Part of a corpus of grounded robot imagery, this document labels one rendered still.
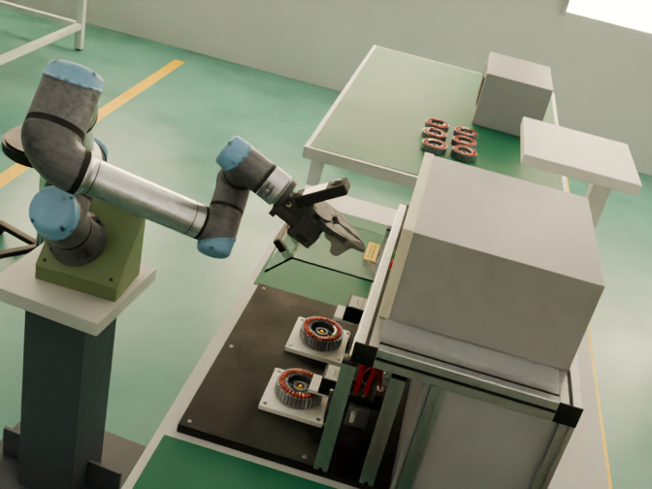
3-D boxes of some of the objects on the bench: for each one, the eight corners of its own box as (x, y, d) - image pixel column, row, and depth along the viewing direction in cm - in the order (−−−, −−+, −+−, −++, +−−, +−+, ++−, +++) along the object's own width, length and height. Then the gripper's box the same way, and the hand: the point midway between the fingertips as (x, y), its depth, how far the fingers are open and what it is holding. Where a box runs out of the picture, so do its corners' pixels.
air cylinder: (342, 423, 190) (348, 405, 187) (349, 404, 196) (354, 385, 194) (365, 430, 189) (370, 411, 187) (370, 409, 196) (374, 392, 193)
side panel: (390, 505, 174) (431, 385, 159) (392, 496, 176) (432, 375, 161) (521, 546, 171) (575, 428, 156) (521, 536, 174) (574, 418, 159)
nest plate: (283, 350, 209) (284, 346, 209) (298, 319, 223) (299, 315, 222) (341, 368, 208) (342, 363, 208) (351, 336, 221) (352, 332, 221)
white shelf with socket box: (478, 283, 266) (524, 153, 244) (482, 235, 298) (523, 115, 277) (586, 314, 263) (642, 185, 241) (579, 262, 295) (627, 144, 274)
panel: (387, 493, 174) (425, 380, 160) (420, 328, 232) (449, 235, 218) (393, 494, 174) (431, 382, 159) (424, 329, 232) (454, 236, 218)
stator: (296, 346, 210) (299, 335, 208) (301, 322, 220) (304, 310, 218) (340, 356, 210) (342, 344, 208) (342, 331, 220) (345, 320, 218)
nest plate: (257, 408, 188) (258, 404, 188) (275, 371, 201) (276, 367, 201) (321, 428, 187) (322, 424, 186) (334, 389, 200) (335, 385, 200)
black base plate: (176, 432, 180) (178, 423, 178) (257, 289, 236) (259, 282, 235) (386, 497, 176) (389, 489, 174) (418, 337, 232) (420, 330, 231)
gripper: (275, 201, 182) (350, 260, 185) (263, 217, 174) (342, 279, 177) (297, 173, 178) (374, 234, 181) (286, 189, 170) (367, 252, 173)
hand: (362, 244), depth 177 cm, fingers closed
